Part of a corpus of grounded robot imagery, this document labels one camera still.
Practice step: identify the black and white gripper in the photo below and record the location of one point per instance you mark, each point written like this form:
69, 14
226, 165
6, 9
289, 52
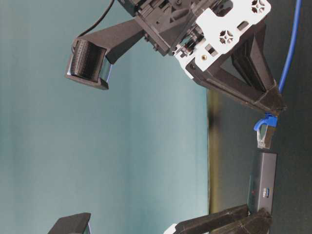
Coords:
225, 40

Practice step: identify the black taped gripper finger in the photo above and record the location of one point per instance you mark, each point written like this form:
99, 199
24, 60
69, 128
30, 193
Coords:
256, 223

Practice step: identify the white second gripper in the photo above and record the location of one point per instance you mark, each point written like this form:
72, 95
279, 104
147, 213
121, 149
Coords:
207, 223

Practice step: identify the dark grey USB hub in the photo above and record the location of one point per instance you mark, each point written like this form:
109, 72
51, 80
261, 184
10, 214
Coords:
262, 178

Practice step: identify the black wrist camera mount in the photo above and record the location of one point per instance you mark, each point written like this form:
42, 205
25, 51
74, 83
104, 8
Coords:
94, 54

